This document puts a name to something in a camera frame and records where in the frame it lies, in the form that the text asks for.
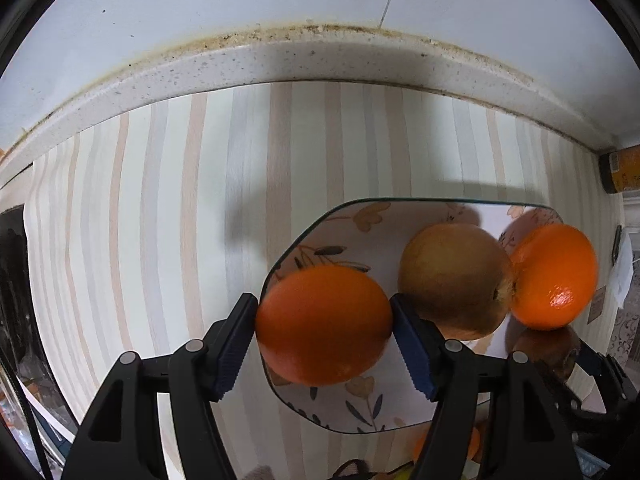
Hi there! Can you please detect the large orange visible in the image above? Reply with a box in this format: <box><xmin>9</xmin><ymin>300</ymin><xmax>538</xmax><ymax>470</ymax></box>
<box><xmin>255</xmin><ymin>266</ymin><xmax>394</xmax><ymax>387</ymax></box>

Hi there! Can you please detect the floral ceramic plate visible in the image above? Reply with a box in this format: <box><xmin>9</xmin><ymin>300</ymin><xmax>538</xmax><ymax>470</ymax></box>
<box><xmin>260</xmin><ymin>198</ymin><xmax>568</xmax><ymax>435</ymax></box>

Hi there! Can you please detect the black cable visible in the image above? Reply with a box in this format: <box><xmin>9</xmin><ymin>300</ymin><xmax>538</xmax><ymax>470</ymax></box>
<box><xmin>0</xmin><ymin>350</ymin><xmax>51</xmax><ymax>480</ymax></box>

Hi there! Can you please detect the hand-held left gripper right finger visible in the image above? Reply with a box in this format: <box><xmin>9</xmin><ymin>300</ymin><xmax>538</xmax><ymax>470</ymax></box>
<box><xmin>389</xmin><ymin>294</ymin><xmax>581</xmax><ymax>480</ymax></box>

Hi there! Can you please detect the dark soy sauce bottle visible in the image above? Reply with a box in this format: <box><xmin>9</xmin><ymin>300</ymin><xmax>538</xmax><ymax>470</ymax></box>
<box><xmin>600</xmin><ymin>145</ymin><xmax>640</xmax><ymax>195</ymax></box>

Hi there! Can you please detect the brown label sticker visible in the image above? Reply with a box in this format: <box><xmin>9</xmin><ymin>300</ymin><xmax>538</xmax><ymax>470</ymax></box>
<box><xmin>590</xmin><ymin>285</ymin><xmax>609</xmax><ymax>323</ymax></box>

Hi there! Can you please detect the brown round fruit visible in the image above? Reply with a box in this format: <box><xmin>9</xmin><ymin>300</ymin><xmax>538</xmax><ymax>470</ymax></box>
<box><xmin>397</xmin><ymin>223</ymin><xmax>516</xmax><ymax>339</ymax></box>

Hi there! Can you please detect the striped table cover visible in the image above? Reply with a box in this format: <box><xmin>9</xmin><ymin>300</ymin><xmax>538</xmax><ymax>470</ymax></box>
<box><xmin>22</xmin><ymin>82</ymin><xmax>626</xmax><ymax>480</ymax></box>

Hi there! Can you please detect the medium orange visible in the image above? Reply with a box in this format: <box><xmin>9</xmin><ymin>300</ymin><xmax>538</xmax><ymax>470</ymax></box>
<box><xmin>509</xmin><ymin>223</ymin><xmax>599</xmax><ymax>331</ymax></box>

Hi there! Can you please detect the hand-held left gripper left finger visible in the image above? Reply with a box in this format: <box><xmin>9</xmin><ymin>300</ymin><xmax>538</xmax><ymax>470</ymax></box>
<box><xmin>60</xmin><ymin>292</ymin><xmax>259</xmax><ymax>480</ymax></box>

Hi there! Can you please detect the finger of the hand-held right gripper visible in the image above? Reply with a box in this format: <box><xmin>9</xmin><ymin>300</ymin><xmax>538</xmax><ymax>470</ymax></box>
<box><xmin>574</xmin><ymin>345</ymin><xmax>632</xmax><ymax>413</ymax></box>

